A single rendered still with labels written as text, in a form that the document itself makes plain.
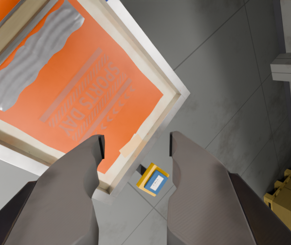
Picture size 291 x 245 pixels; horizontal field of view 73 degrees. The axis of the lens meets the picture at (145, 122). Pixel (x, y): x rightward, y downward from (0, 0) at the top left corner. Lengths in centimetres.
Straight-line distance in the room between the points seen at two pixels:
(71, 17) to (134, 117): 40
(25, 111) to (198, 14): 201
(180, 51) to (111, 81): 152
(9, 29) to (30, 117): 25
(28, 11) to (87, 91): 27
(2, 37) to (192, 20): 195
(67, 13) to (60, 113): 30
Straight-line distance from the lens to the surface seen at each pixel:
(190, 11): 229
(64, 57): 68
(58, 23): 68
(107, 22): 73
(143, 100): 80
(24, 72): 66
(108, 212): 229
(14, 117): 68
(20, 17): 57
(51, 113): 69
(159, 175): 96
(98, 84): 71
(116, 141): 78
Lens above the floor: 162
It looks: 54 degrees down
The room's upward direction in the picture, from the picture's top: 116 degrees clockwise
